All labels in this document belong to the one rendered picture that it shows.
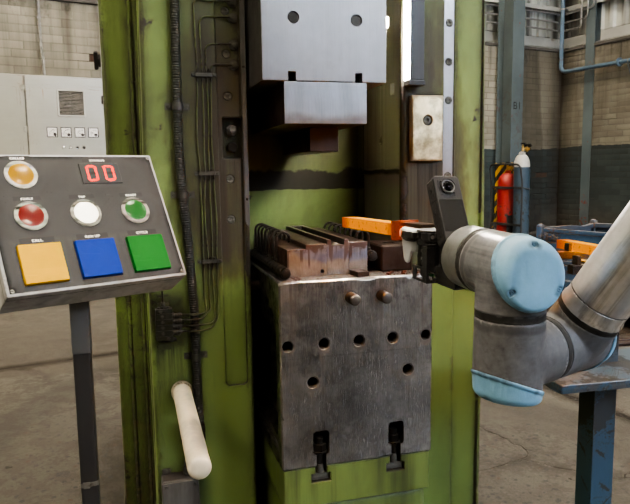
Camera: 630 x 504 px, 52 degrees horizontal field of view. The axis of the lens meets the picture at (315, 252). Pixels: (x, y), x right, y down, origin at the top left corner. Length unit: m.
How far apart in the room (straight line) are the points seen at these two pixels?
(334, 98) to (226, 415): 0.84
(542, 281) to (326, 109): 0.83
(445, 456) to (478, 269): 1.18
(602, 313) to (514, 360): 0.14
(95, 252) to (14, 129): 5.44
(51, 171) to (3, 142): 5.33
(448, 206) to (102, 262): 0.64
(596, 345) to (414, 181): 0.91
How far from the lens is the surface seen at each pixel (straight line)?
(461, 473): 2.02
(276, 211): 1.97
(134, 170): 1.38
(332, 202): 2.02
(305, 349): 1.49
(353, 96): 1.54
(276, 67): 1.50
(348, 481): 1.64
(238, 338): 1.66
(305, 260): 1.51
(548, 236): 5.36
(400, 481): 1.69
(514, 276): 0.80
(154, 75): 1.60
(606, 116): 10.42
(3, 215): 1.25
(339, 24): 1.56
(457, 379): 1.91
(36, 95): 6.69
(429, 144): 1.74
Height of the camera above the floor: 1.16
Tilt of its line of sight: 7 degrees down
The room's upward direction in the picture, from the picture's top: 1 degrees counter-clockwise
